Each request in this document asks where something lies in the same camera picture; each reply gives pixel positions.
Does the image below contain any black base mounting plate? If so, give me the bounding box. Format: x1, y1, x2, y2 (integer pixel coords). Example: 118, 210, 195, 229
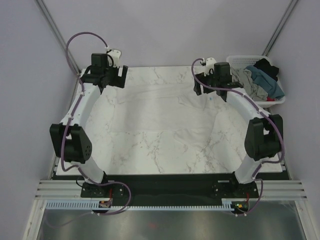
80, 172, 258, 207

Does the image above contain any white slotted cable duct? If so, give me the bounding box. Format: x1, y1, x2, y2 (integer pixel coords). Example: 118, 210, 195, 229
45, 199, 242, 211

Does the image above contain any grey t-shirt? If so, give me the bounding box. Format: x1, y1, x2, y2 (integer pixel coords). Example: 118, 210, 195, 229
230, 67, 268, 102

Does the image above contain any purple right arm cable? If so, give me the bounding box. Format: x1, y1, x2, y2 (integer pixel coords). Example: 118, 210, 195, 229
191, 58, 286, 217

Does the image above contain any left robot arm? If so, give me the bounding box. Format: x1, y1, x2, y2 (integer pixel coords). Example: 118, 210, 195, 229
49, 49, 128, 197

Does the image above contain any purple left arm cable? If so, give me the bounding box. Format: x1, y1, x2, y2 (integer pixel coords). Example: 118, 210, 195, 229
46, 32, 133, 228

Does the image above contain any red garment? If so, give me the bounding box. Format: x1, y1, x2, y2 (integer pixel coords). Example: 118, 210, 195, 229
266, 97, 276, 102

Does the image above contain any black t-shirt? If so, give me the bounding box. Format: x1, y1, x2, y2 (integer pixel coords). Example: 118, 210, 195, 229
253, 58, 280, 82

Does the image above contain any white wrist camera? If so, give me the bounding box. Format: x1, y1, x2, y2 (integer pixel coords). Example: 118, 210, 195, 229
106, 49, 122, 68
200, 57, 217, 76

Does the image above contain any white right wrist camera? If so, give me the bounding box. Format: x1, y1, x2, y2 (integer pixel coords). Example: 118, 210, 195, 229
200, 57, 217, 76

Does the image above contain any aluminium rail frame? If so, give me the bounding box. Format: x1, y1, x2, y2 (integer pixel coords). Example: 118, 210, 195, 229
35, 180, 307, 201

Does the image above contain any teal blue t-shirt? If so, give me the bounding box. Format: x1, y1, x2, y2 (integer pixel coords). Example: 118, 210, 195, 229
245, 65, 285, 100

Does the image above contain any white plastic laundry basket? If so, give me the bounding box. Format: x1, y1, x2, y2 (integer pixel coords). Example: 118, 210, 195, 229
226, 55, 286, 109

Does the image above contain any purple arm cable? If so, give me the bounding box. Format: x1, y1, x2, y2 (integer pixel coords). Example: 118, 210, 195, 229
46, 32, 133, 228
191, 58, 286, 217

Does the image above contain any white t-shirt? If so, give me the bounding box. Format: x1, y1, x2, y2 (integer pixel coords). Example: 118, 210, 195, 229
111, 83, 229, 152

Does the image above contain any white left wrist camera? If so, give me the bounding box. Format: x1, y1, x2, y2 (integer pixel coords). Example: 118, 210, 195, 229
106, 49, 122, 68

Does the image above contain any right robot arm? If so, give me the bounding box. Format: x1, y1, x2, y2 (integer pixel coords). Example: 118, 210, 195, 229
192, 57, 285, 197

